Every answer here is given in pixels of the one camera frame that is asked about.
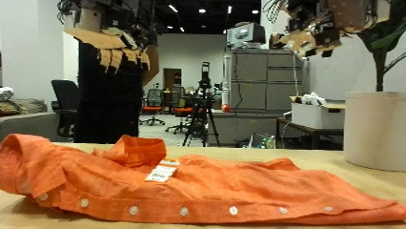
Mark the orange button-up shirt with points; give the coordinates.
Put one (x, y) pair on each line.
(253, 187)

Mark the white paper clothing tag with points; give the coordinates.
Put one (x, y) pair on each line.
(163, 171)

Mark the copper kettle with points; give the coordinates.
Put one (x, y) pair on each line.
(275, 39)

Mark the dark green potted plant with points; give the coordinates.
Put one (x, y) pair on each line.
(378, 73)

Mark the grey boxy monitor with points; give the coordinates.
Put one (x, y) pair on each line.
(245, 35)

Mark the brown door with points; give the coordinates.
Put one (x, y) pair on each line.
(171, 78)

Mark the black office chair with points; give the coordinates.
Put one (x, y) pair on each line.
(66, 95)

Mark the person in dark clothes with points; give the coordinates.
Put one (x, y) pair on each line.
(110, 105)

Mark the white crumpled material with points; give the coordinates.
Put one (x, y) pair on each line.
(313, 99)

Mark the grey filing cabinet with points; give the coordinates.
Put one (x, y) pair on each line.
(253, 79)

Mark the orange seat office chair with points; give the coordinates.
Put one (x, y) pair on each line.
(153, 108)
(181, 111)

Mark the white storage box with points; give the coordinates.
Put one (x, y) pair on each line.
(315, 116)

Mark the white crumpled bag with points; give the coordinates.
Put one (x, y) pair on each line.
(6, 94)

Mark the brown sofa cushion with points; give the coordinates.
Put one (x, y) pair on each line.
(7, 109)

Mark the dark side table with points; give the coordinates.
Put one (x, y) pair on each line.
(309, 129)

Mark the white round plant pot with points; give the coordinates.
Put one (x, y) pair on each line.
(374, 130)

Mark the grey sofa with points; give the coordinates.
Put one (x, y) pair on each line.
(26, 127)

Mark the small red round object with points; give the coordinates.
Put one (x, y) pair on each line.
(225, 108)

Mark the low grey counter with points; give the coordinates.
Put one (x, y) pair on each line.
(245, 127)

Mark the green plastic bottle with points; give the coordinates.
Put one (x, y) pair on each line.
(271, 142)

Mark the black camera tripod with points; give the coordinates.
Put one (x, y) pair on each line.
(203, 105)

